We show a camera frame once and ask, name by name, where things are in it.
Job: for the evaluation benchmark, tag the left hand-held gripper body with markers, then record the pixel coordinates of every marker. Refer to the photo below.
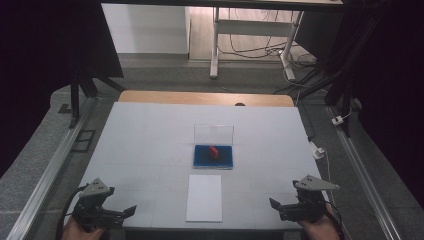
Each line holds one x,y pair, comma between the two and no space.
95,201

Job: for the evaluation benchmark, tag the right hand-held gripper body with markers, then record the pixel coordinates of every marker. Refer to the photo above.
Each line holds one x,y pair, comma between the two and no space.
311,200

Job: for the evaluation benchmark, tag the blue ink pad clear lid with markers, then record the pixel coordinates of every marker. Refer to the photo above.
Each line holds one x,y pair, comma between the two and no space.
213,156

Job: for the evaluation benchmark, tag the red stamp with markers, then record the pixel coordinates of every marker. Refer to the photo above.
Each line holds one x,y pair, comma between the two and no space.
213,151

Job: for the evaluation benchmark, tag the person's right hand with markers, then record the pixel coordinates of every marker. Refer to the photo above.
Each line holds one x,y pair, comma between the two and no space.
318,230

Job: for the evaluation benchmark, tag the person's left hand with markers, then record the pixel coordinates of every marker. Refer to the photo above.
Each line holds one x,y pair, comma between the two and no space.
78,233

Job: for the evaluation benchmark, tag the white table mat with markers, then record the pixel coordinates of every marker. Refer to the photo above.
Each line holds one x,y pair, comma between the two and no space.
150,150

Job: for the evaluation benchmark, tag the white paper sheet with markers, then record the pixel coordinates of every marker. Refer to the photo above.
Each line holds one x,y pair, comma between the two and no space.
204,198

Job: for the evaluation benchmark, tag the white plug adapter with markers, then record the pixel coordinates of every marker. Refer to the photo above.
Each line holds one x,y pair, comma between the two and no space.
337,120

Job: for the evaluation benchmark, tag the small black floor plate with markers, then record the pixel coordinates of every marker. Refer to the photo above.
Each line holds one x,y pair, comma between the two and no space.
65,108

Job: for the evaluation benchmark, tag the black metal stand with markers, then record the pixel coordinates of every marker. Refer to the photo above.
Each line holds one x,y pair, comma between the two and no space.
80,90
340,80

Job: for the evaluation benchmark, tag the wooden table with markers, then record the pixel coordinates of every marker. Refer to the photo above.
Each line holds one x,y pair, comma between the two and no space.
200,98

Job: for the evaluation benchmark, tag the black curtain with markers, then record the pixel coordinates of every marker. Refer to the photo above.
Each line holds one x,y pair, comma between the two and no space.
40,66
393,83

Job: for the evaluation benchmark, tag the aluminium rail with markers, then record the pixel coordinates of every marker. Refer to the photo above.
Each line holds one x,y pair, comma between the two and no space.
50,173
363,180

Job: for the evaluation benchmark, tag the black floor bracket frame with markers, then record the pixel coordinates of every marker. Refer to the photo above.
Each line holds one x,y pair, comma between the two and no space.
83,140

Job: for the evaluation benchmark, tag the white desk frame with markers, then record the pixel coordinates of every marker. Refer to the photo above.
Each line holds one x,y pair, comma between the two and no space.
253,28

